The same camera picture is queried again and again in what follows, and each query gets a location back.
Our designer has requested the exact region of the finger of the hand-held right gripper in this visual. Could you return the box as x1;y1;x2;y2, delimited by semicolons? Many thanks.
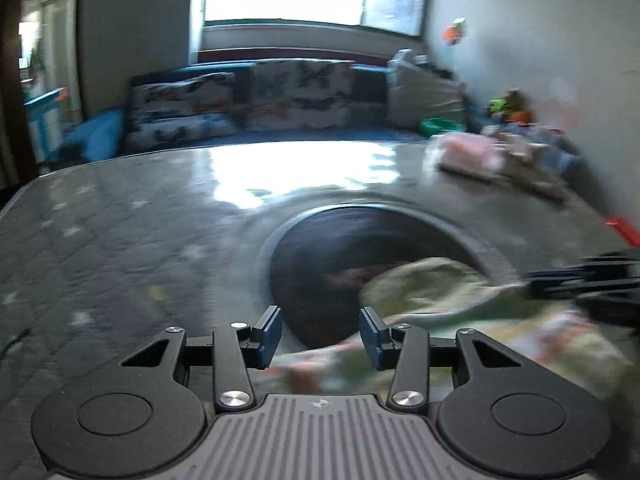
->
530;254;640;286
525;280;640;327

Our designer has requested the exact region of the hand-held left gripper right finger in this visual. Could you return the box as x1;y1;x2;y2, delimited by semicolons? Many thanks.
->
359;305;521;412

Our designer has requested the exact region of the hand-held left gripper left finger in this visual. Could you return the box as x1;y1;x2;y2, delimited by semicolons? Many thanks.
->
120;305;283;412

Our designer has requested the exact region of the floral patterned button shirt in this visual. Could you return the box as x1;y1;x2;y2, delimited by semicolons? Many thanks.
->
277;256;632;403

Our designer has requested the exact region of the red plastic stool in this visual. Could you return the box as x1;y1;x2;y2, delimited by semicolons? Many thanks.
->
604;216;640;247

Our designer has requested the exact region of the beige cloth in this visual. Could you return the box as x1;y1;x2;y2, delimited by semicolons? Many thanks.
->
495;132;572;202

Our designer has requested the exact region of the clear plastic storage box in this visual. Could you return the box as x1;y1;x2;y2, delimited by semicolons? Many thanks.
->
500;124;587;172

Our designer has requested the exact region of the pink plastic tissue pack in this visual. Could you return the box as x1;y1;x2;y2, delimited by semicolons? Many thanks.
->
425;132;507;182

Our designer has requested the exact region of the teddy bear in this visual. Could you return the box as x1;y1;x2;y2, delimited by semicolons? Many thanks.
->
487;89;532;127

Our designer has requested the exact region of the green bowl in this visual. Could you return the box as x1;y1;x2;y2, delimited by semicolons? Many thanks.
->
420;117;464;137

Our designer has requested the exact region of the grey pillow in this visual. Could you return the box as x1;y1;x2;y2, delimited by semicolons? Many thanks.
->
387;62;469;132

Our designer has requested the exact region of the tall butterfly print cushion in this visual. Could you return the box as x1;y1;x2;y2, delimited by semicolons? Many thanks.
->
245;59;354;132

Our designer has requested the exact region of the wide butterfly print cushion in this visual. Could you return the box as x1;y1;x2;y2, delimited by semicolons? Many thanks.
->
129;72;239;139

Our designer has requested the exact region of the blue sofa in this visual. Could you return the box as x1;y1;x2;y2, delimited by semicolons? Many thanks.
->
65;57;501;163

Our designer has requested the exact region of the colourful pinwheel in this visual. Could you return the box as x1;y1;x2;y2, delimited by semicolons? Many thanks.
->
442;18;472;47

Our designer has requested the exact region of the blue cabinet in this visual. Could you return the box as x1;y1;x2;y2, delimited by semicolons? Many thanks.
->
24;88;72;157

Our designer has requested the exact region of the dark wooden door frame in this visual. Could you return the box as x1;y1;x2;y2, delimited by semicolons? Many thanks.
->
0;0;83;191

